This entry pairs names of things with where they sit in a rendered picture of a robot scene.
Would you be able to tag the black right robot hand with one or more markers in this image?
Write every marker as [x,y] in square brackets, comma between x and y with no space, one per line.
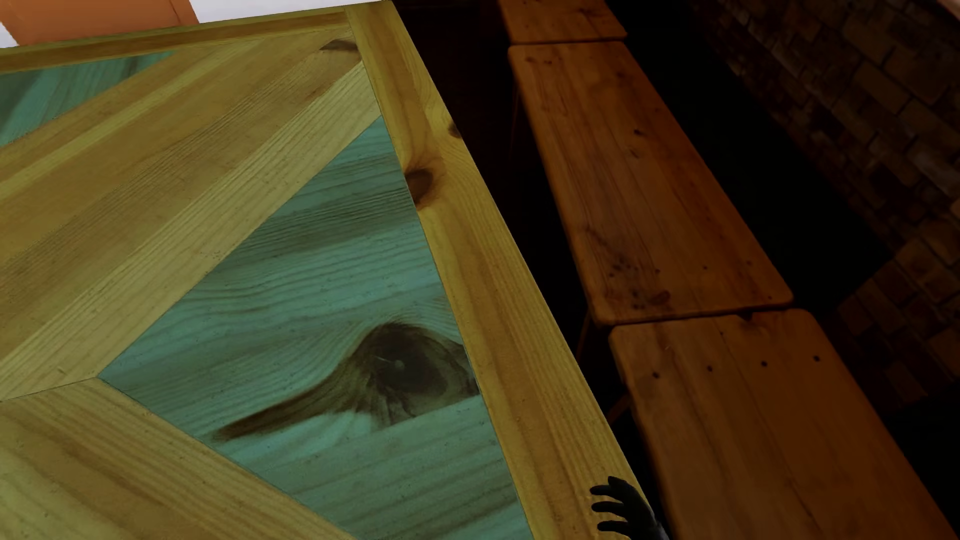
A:
[628,508]

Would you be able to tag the brown wooden bench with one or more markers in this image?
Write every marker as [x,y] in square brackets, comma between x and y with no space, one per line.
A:
[765,435]
[559,19]
[637,187]

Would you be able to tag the wooden table with green inlay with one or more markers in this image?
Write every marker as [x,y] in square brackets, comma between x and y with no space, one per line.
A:
[247,285]

